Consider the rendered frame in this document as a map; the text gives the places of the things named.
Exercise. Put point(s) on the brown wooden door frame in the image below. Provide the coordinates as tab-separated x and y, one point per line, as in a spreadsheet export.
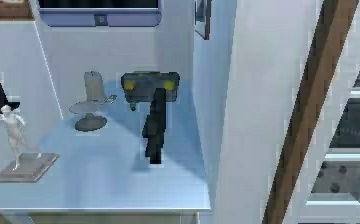
308	110

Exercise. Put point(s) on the dark window blue frame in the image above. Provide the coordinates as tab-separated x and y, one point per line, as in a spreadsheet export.
98	3

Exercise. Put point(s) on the white framed glass window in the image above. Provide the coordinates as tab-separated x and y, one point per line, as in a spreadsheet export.
353	130

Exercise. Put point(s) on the white table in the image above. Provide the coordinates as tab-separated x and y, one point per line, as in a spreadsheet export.
104	188

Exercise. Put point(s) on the brown wooden shelf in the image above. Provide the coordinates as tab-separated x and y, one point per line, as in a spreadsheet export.
8	11

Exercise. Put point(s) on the framed wall picture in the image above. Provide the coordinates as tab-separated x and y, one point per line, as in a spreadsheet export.
203	16

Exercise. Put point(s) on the grey cylinder on round stand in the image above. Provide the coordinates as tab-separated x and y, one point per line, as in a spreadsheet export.
94	87

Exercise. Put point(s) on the white human statue grey base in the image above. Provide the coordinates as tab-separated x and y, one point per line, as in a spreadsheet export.
14	128

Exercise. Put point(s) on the black upright object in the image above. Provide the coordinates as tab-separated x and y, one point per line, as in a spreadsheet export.
156	133

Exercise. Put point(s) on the dark grey box yellow knobs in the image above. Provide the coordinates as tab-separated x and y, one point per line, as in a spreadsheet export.
141	85

